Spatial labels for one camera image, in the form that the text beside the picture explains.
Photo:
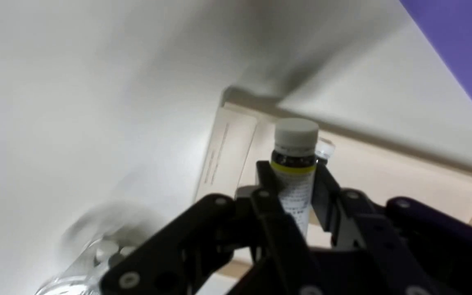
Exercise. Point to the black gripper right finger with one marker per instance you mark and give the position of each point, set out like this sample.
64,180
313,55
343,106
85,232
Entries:
398,247

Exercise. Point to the white bottle with yellow band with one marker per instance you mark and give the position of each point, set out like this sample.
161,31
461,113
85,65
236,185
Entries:
293,162

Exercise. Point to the purple mat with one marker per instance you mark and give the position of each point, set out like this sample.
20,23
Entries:
447,26

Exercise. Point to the clear bowl of small bottles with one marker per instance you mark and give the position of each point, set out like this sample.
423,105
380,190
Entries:
93,242

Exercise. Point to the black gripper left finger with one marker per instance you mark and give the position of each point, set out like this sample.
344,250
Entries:
185,252

